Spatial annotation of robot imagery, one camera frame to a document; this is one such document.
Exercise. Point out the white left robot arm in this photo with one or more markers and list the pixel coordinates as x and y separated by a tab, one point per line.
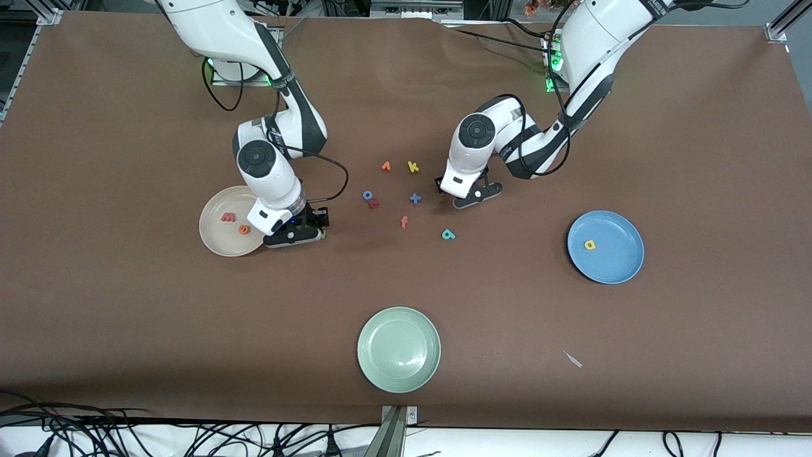
476	133

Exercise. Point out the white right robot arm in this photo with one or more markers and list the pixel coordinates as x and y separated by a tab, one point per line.
266	171

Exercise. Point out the teal foam letter b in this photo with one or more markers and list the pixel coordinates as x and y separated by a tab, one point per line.
446	235

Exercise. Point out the beige round plate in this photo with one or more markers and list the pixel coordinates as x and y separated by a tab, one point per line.
219	238

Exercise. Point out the blue round plate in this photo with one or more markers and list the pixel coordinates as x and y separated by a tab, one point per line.
612	254

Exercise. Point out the pale green round plate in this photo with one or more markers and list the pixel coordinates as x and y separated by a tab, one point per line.
398	349

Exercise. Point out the orange artificial flowers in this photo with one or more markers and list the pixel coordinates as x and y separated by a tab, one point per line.
531	7

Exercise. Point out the small white paper scrap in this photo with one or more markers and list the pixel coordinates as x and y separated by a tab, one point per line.
573	359

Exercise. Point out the aluminium corner profile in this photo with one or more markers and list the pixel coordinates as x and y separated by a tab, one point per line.
777	28

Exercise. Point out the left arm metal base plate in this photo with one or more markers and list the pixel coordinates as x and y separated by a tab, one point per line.
550	87

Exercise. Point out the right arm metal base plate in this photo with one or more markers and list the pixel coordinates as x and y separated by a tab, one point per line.
228	81

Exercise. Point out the aluminium frame behind table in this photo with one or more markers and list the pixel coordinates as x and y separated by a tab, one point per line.
412	9

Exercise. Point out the metal table edge bracket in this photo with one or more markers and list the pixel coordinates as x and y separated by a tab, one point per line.
394	431

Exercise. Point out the aluminium side rail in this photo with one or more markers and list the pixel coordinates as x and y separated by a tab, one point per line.
51	16

